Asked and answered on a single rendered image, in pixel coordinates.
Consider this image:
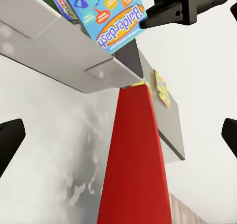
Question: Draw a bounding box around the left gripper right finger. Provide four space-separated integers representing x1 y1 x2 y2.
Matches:
221 118 237 158

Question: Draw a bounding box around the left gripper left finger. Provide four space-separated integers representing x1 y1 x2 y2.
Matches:
0 118 26 177

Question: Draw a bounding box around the board game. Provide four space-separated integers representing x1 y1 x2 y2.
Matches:
43 0 81 25
67 0 148 54

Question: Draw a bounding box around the jigsaw puzzle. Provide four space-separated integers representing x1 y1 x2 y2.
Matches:
154 69 170 108
130 79 152 94

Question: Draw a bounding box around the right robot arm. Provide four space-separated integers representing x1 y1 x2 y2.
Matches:
140 0 237 29

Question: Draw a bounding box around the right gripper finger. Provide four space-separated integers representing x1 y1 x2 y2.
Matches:
146 1 167 17
140 0 184 29

